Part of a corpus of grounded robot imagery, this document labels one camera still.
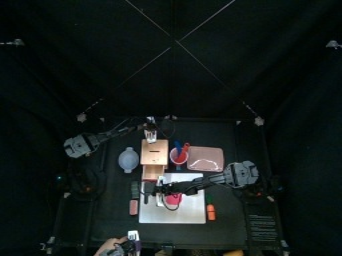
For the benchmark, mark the grey handheld device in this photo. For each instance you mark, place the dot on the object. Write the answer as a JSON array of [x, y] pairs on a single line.
[[130, 245]]

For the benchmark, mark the dark green toy block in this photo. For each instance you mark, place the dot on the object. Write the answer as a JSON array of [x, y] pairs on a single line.
[[136, 190]]

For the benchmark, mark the wooden drawer box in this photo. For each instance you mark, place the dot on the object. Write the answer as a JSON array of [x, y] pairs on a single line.
[[154, 152]]

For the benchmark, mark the black ribbed panel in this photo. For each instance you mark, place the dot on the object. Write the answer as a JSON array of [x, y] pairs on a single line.
[[263, 227]]

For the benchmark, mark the white cutting board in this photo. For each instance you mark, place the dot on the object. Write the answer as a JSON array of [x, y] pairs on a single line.
[[188, 210]]

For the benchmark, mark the grey frame clamp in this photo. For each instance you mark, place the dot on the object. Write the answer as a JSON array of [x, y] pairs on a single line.
[[81, 117], [333, 44], [14, 42], [259, 121]]

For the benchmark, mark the person's hand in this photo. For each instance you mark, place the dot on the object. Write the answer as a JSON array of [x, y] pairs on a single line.
[[110, 247]]

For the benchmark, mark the blue toy utensil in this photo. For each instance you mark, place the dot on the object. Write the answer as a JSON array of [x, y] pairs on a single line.
[[178, 147]]

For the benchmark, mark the orange object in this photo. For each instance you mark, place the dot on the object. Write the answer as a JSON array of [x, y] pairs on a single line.
[[235, 253]]

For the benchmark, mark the pink toy block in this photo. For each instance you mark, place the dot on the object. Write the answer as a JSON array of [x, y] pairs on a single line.
[[134, 207]]

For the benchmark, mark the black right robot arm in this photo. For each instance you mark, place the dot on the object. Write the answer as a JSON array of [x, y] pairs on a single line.
[[241, 174]]

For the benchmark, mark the red toy utensil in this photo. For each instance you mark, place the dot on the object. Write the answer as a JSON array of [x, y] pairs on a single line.
[[184, 150]]

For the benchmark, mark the orange toy carrot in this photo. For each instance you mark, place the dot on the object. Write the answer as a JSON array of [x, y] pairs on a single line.
[[212, 210]]

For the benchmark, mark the pink dough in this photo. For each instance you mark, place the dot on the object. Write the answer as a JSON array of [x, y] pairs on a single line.
[[174, 199]]

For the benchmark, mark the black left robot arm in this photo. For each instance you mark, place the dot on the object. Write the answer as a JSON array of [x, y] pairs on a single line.
[[82, 145]]

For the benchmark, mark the wooden drawer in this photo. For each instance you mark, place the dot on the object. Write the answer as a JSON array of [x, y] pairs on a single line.
[[153, 172]]

